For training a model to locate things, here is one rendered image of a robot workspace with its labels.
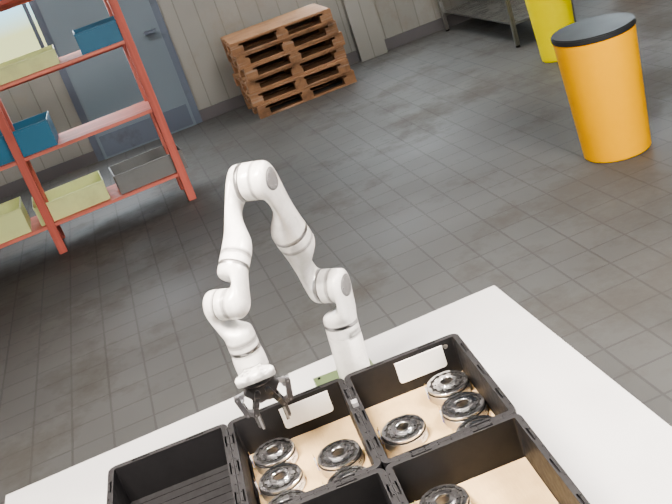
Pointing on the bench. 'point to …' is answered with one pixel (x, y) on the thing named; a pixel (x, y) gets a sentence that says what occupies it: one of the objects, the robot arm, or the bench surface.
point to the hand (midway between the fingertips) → (273, 417)
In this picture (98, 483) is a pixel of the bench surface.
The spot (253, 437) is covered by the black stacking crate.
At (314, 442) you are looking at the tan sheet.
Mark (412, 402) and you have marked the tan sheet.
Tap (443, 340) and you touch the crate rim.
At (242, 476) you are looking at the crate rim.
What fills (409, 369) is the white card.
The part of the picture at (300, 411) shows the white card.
